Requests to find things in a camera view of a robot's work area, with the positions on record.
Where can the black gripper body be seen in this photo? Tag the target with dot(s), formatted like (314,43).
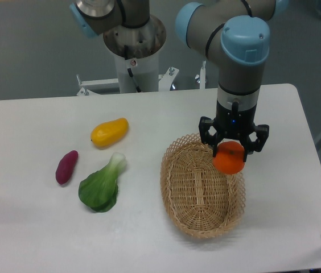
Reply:
(230,125)

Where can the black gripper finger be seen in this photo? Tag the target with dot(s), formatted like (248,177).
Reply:
(251,146)
(212,141)

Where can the orange fruit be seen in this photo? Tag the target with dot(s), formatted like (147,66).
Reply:
(229,158)

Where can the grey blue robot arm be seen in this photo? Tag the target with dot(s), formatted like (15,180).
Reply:
(233,35)

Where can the woven wicker basket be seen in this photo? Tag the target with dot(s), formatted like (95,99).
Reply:
(200,201)

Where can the yellow mango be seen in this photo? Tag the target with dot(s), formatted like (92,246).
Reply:
(109,133)

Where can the green bok choy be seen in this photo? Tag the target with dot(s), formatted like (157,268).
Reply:
(100,189)

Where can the purple sweet potato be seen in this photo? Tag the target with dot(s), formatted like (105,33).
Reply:
(66,167)

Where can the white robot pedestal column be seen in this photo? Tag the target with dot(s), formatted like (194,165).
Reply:
(136,55)

